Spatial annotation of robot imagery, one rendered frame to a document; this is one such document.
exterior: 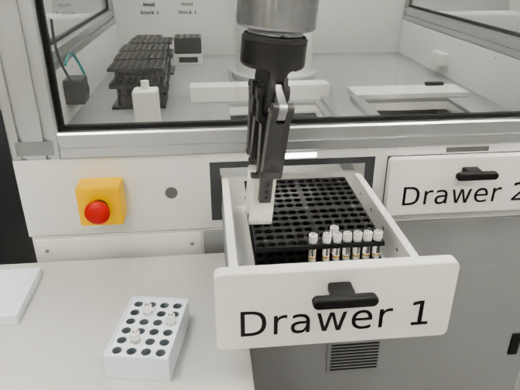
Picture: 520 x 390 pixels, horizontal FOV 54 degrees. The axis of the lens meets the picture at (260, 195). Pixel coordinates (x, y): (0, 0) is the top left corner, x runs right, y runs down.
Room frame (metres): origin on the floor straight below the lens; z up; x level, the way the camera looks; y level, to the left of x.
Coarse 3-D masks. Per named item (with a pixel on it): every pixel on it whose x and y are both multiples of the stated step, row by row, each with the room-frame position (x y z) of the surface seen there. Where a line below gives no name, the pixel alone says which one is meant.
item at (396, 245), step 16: (224, 176) 0.83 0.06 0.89; (240, 176) 0.83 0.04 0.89; (288, 176) 0.84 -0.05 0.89; (304, 176) 0.84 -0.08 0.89; (320, 176) 0.85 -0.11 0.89; (336, 176) 0.85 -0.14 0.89; (352, 176) 0.85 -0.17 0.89; (224, 192) 0.77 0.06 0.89; (240, 192) 0.83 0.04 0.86; (368, 192) 0.77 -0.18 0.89; (224, 208) 0.71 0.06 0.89; (240, 208) 0.82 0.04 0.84; (368, 208) 0.75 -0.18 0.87; (384, 208) 0.71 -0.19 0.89; (224, 224) 0.69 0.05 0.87; (240, 224) 0.76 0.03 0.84; (384, 224) 0.68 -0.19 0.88; (224, 240) 0.65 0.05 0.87; (240, 240) 0.71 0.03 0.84; (384, 240) 0.67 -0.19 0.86; (400, 240) 0.61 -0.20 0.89; (240, 256) 0.66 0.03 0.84; (384, 256) 0.66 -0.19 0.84; (400, 256) 0.60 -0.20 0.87
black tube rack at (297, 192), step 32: (288, 192) 0.76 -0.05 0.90; (320, 192) 0.76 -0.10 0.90; (352, 192) 0.76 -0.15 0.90; (256, 224) 0.65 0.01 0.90; (288, 224) 0.65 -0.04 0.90; (320, 224) 0.65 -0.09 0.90; (352, 224) 0.65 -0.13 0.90; (256, 256) 0.61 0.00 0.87; (288, 256) 0.61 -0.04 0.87; (320, 256) 0.61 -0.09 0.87
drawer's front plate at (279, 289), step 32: (416, 256) 0.52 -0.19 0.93; (448, 256) 0.52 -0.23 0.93; (224, 288) 0.48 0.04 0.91; (256, 288) 0.48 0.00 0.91; (288, 288) 0.48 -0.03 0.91; (320, 288) 0.49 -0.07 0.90; (384, 288) 0.50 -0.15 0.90; (416, 288) 0.50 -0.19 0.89; (448, 288) 0.50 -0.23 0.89; (224, 320) 0.48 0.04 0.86; (256, 320) 0.48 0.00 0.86; (288, 320) 0.48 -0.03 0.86; (384, 320) 0.50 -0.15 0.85; (416, 320) 0.50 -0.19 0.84; (448, 320) 0.51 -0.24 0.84
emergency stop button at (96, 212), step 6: (90, 204) 0.73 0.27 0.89; (96, 204) 0.72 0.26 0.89; (102, 204) 0.73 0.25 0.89; (84, 210) 0.72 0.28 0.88; (90, 210) 0.72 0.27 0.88; (96, 210) 0.72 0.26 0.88; (102, 210) 0.72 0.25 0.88; (108, 210) 0.73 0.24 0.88; (90, 216) 0.72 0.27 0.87; (96, 216) 0.72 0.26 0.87; (102, 216) 0.72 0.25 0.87; (108, 216) 0.73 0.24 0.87; (96, 222) 0.72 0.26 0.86; (102, 222) 0.72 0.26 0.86
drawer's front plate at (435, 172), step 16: (400, 160) 0.83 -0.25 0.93; (416, 160) 0.83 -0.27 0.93; (432, 160) 0.83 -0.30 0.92; (448, 160) 0.84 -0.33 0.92; (464, 160) 0.84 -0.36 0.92; (480, 160) 0.84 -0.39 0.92; (496, 160) 0.85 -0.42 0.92; (512, 160) 0.85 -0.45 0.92; (400, 176) 0.83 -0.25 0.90; (416, 176) 0.83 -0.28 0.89; (432, 176) 0.83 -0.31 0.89; (448, 176) 0.84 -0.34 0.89; (512, 176) 0.85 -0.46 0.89; (400, 192) 0.83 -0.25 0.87; (448, 192) 0.84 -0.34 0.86; (464, 192) 0.84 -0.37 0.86; (480, 192) 0.84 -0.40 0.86; (496, 192) 0.85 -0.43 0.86; (512, 192) 0.85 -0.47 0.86; (400, 208) 0.83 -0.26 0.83; (416, 208) 0.83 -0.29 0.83; (432, 208) 0.83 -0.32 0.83; (448, 208) 0.84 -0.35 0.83; (464, 208) 0.84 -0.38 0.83; (480, 208) 0.84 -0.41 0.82; (496, 208) 0.85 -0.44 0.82; (512, 208) 0.85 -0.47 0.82
